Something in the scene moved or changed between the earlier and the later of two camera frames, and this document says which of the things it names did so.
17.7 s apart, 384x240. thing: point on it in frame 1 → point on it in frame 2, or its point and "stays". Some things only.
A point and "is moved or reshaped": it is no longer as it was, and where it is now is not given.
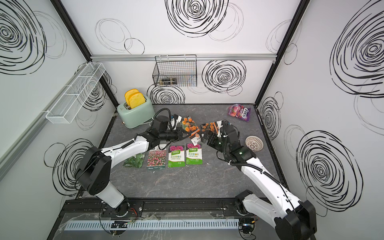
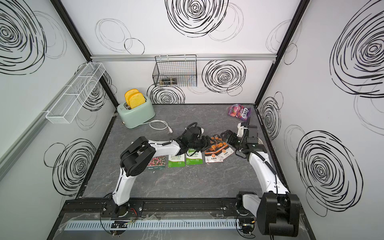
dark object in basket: x=168 y=81 stays
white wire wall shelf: x=66 y=108 stays
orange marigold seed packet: x=191 y=129 is moved or reshaped
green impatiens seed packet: x=194 y=154 stays
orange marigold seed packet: x=212 y=126 → x=211 y=155
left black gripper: x=179 y=133 → x=204 y=145
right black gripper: x=211 y=141 → x=232 y=140
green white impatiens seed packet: x=176 y=157 stays
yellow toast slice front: x=136 y=99 stays
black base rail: x=208 y=207 stays
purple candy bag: x=239 y=111 stays
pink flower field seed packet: x=156 y=160 stays
